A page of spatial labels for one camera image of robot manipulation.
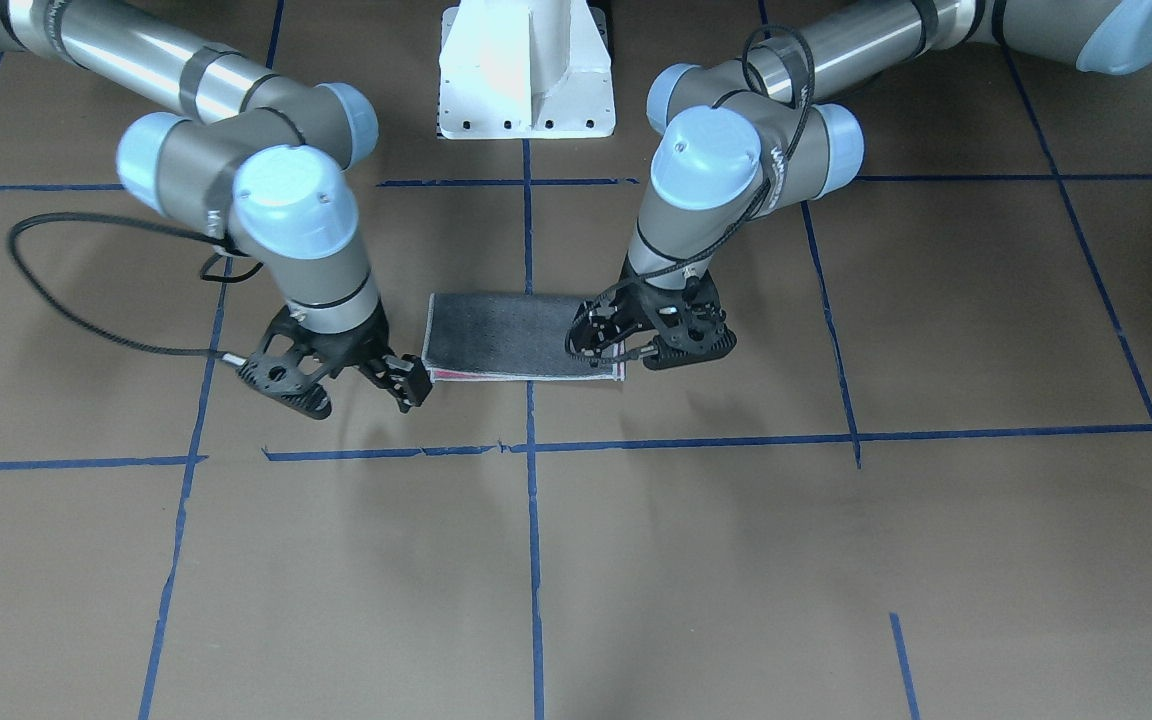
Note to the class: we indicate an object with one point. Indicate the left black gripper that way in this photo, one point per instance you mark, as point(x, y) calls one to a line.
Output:
point(636, 306)

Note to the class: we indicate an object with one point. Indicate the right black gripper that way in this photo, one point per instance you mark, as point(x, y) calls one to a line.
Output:
point(354, 350)

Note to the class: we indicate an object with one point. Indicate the pink and grey towel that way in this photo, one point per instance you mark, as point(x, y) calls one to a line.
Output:
point(505, 337)

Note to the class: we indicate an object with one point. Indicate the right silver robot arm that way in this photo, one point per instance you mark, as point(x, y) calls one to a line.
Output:
point(254, 165)

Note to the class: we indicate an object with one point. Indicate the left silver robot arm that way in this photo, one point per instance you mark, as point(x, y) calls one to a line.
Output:
point(763, 131)

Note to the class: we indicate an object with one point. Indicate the white pedestal column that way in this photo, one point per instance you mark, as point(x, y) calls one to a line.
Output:
point(526, 69)

